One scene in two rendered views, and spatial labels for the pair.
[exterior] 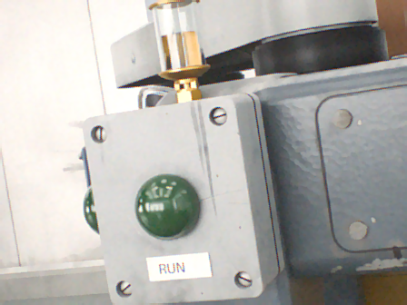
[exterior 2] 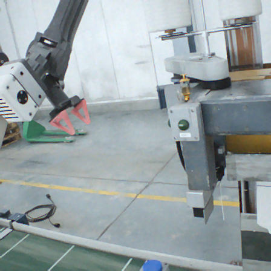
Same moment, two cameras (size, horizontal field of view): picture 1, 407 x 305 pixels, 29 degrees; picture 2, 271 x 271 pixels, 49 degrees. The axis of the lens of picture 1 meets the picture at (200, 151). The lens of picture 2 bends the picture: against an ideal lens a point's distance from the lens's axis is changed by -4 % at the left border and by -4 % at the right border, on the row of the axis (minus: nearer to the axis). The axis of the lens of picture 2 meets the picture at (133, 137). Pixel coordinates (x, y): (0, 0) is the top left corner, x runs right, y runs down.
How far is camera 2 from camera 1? 46 cm
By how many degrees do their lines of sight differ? 19
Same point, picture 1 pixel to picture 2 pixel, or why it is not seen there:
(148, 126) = (180, 111)
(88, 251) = (144, 94)
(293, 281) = (205, 136)
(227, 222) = (193, 128)
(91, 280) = (146, 104)
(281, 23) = (207, 78)
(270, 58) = (204, 85)
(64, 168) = (135, 63)
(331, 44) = (217, 84)
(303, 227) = (208, 126)
